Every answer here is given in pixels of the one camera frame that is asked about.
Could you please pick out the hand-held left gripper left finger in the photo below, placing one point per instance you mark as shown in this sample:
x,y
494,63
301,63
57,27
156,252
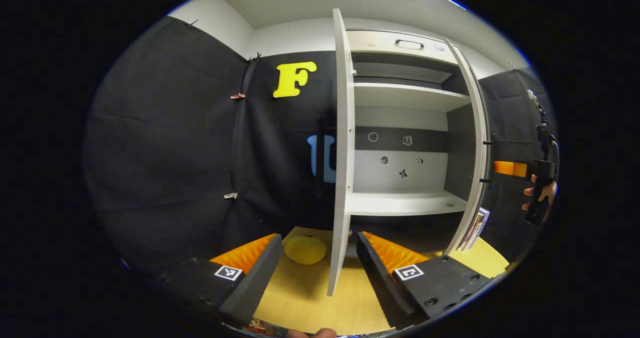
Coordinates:
x,y
257,278

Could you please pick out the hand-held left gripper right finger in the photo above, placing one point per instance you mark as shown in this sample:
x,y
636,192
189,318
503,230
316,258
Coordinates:
x,y
380,283

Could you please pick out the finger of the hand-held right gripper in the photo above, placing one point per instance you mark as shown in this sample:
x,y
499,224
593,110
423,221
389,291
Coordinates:
x,y
510,168

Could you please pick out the white cabinet door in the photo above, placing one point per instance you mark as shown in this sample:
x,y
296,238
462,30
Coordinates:
x,y
480,128
342,153

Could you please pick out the white cabinet shelf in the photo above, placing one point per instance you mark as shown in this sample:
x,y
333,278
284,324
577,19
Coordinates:
x,y
405,98
400,205

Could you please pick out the white cabinet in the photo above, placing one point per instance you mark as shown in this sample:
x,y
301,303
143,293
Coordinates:
x,y
400,118

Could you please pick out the white cabinet drawer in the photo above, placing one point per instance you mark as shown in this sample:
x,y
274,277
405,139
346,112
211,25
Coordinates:
x,y
430,54

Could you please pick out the red white printed object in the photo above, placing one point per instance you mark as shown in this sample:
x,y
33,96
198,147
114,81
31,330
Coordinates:
x,y
261,325

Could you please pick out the black backdrop cloth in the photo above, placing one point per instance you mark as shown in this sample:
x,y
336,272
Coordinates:
x,y
510,118
165,153

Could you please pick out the yellow round cushion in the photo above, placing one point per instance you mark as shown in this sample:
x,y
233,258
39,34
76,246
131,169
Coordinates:
x,y
305,250

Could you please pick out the upright printed books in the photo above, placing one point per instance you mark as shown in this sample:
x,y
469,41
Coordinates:
x,y
475,228

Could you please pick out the copper cloth clip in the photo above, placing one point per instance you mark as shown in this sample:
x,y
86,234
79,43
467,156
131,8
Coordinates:
x,y
237,96

